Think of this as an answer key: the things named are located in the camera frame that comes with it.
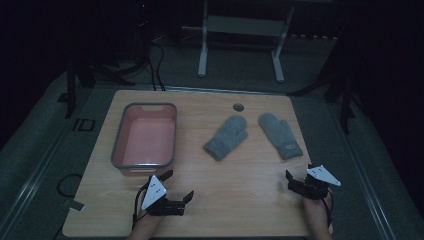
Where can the pink basin with grey rim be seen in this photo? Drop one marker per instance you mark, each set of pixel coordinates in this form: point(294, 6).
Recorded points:
point(146, 137)

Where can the white metal desk frame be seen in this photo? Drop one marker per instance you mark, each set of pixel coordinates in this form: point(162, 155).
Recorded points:
point(240, 26)

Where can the person's left hand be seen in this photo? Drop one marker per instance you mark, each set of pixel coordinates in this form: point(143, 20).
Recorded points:
point(147, 221)

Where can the person's right hand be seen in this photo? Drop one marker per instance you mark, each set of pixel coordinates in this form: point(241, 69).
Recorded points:
point(315, 210)

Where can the plain grey mitten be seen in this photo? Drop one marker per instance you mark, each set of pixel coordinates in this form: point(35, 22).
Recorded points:
point(228, 136)

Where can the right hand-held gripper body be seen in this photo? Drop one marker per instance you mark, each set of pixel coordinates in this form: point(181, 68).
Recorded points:
point(316, 181)

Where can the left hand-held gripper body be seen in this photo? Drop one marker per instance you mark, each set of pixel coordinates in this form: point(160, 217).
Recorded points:
point(154, 193)

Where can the grey tape piece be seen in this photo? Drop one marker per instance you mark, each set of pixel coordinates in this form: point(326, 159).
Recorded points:
point(74, 205)

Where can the black floor tape marks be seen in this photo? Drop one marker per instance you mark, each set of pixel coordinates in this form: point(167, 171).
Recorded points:
point(84, 124)

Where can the black tripod stand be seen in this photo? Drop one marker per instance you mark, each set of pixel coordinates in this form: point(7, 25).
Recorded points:
point(346, 100)
point(71, 87)

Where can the grey mitten with label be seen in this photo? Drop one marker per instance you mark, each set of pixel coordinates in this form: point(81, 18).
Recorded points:
point(280, 134)

